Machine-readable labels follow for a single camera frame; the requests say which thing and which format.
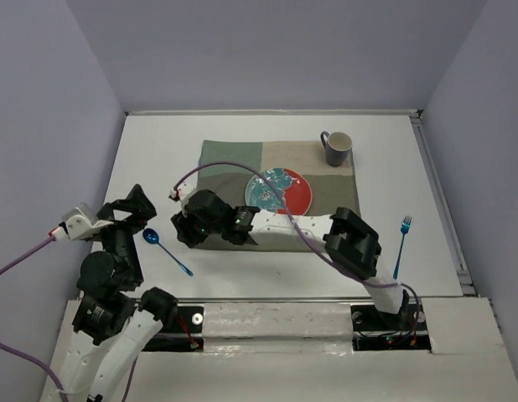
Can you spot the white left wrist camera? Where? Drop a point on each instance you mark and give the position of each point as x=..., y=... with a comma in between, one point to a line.
x=79, y=224

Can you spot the blue metallic spoon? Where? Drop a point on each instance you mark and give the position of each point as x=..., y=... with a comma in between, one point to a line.
x=151, y=236

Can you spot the blue plastic fork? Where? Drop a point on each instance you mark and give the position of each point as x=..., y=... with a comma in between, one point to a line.
x=405, y=227

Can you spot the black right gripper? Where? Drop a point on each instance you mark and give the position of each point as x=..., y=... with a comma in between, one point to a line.
x=186, y=227

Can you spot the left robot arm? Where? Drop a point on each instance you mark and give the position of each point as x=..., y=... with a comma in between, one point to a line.
x=110, y=328

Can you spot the red floral plate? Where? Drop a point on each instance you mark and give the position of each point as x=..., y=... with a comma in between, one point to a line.
x=294, y=188

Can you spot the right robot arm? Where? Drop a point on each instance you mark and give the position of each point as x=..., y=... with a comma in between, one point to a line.
x=342, y=240

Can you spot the green patchwork cloth placemat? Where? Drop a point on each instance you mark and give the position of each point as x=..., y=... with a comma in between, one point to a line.
x=332, y=187

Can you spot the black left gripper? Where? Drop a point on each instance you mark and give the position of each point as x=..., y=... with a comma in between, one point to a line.
x=137, y=200

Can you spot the purple ceramic mug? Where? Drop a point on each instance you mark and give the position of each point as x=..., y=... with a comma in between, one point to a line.
x=337, y=147

